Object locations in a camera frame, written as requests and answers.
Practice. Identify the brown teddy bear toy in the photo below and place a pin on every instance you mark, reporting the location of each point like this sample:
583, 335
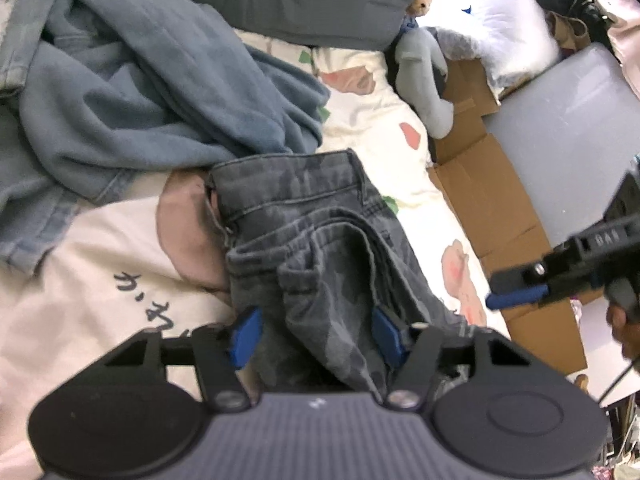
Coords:
420, 5

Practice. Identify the white fluffy pillow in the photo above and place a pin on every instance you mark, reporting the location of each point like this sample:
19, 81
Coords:
500, 20

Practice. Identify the grey camouflage pants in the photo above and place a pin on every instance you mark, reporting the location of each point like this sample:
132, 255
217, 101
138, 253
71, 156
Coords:
325, 240

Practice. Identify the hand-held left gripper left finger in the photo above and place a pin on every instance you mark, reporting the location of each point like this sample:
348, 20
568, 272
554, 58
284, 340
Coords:
247, 335

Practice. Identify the white fleece cloth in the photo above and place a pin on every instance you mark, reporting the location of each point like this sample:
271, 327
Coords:
5, 5

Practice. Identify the cream bear print blanket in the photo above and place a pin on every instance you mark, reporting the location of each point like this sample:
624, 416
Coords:
75, 260

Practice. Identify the flat brown cardboard sheet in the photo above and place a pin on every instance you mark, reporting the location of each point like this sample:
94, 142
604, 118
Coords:
490, 200

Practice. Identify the blue fleece garment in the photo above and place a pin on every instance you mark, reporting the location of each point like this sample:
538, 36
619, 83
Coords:
150, 85

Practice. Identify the pink garment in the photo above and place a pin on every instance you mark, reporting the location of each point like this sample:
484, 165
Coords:
625, 25

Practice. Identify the person's right hand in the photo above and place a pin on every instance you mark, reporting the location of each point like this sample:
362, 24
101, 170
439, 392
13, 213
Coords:
622, 327

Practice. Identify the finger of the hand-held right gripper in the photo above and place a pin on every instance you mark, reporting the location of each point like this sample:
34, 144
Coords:
517, 297

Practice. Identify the light blue denim garment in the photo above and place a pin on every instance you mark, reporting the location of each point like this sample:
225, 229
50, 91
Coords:
30, 220

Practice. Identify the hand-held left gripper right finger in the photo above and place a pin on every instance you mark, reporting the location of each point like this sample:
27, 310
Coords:
385, 332

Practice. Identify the grey neck pillow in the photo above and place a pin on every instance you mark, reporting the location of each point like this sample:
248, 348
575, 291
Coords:
420, 90

